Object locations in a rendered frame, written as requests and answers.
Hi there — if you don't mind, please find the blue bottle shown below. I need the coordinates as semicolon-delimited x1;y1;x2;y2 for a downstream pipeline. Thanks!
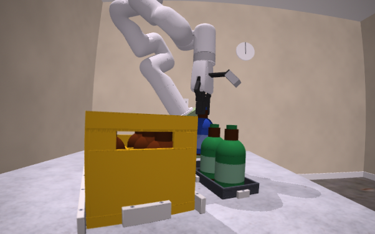
196;107;212;156

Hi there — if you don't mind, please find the green bottle with pale green label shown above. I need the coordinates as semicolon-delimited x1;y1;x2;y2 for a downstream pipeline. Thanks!
214;125;246;187
200;124;223;180

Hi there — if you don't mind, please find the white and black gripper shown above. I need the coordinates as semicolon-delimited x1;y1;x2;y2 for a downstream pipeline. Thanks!
191;60;216;115

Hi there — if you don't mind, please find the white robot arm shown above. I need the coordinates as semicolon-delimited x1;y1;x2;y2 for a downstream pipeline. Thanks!
109;0;216;116

